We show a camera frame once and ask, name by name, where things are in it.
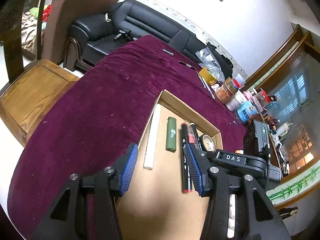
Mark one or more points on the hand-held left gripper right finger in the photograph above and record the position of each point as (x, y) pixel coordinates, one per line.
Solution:
(193, 170)

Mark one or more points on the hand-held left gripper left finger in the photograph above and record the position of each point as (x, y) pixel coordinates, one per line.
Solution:
(128, 170)

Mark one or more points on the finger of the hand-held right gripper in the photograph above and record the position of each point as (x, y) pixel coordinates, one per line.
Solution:
(208, 156)

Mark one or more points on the black tape roll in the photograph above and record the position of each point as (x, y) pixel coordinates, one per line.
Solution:
(207, 142)

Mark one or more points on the black pen red label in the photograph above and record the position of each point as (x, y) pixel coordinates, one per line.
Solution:
(192, 135)

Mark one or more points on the black marker red caps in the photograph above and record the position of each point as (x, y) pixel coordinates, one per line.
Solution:
(184, 140)

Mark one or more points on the long white stick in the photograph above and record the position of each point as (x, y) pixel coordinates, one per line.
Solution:
(152, 140)

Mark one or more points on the green lighter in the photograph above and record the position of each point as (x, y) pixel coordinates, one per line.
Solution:
(171, 135)

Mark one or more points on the cardboard box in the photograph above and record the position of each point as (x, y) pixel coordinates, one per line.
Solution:
(160, 205)

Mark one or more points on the bamboo print panel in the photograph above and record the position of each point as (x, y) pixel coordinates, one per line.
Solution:
(292, 187)

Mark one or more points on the white kettle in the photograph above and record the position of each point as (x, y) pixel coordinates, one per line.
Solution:
(283, 130)

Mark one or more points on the red black toy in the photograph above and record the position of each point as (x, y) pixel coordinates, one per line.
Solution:
(273, 123)

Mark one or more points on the clear jar blue label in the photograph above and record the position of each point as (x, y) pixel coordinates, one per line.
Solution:
(246, 112)

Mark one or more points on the white plastic jar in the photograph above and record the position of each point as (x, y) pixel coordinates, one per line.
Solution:
(236, 102)

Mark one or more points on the brown labelled jar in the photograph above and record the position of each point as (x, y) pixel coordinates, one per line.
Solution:
(223, 92)

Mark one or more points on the clear jar red lid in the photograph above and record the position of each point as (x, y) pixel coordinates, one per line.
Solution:
(261, 98)

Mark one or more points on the pink cups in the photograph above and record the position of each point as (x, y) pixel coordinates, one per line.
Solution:
(248, 95)

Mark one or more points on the white marker pen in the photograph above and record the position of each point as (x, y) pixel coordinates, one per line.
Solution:
(206, 85)

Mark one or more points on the colourful tape roll stack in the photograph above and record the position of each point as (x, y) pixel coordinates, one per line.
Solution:
(238, 82)

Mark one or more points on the yellow tape roll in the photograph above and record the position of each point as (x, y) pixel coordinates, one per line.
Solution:
(207, 75)

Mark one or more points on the dark slim pen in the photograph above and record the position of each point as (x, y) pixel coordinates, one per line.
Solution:
(187, 64)

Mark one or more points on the clear plastic bag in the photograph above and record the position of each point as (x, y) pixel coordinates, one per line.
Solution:
(210, 60)

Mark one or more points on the metal clip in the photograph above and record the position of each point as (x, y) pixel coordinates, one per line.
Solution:
(168, 52)

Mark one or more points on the wooden display counter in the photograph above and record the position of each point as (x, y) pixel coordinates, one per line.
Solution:
(297, 37)

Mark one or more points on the black clamp tool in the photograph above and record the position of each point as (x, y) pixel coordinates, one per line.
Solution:
(122, 33)

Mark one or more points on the black leather sofa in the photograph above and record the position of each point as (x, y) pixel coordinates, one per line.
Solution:
(140, 25)

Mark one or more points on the floral bedding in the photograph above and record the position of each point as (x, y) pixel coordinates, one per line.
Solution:
(28, 30)

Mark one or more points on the red cloth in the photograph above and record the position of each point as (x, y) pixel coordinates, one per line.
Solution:
(47, 11)

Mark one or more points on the green cloth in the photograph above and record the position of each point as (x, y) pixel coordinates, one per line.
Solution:
(36, 11)

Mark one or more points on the dark wooden frame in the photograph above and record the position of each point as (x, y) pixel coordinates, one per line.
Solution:
(15, 42)

